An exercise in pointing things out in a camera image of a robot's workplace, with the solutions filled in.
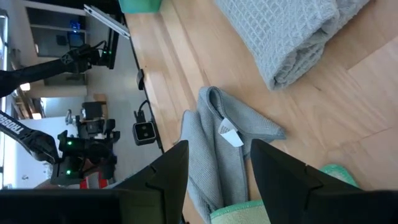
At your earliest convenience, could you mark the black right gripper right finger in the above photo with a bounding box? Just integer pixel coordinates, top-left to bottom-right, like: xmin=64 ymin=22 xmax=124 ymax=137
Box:
xmin=251 ymin=139 xmax=361 ymax=224

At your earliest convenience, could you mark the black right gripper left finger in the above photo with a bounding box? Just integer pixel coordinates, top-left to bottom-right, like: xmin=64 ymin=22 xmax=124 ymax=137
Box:
xmin=113 ymin=139 xmax=190 ymax=224

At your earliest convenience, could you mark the small grey ribbed towel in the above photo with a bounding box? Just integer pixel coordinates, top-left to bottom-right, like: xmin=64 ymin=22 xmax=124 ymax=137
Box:
xmin=178 ymin=86 xmax=287 ymax=224

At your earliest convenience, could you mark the grey microfiber towel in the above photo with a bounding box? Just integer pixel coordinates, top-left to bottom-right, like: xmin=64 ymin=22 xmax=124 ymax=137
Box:
xmin=214 ymin=0 xmax=371 ymax=91

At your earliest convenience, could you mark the pale green microfiber towel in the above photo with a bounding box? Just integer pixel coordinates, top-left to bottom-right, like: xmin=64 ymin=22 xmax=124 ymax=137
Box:
xmin=210 ymin=164 xmax=358 ymax=224

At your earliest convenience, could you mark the red background object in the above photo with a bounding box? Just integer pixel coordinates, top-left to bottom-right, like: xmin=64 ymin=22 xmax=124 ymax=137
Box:
xmin=80 ymin=177 xmax=109 ymax=190

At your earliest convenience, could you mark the black bulky device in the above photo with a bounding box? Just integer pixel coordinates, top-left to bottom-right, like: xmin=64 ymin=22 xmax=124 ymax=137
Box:
xmin=51 ymin=118 xmax=121 ymax=187

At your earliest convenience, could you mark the white shelf unit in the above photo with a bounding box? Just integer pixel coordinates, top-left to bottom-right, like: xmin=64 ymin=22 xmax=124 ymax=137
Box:
xmin=23 ymin=0 xmax=88 ymax=58

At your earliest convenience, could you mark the grey table-level camera box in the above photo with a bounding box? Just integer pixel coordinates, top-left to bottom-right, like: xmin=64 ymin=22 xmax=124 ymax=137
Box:
xmin=132 ymin=99 xmax=156 ymax=146

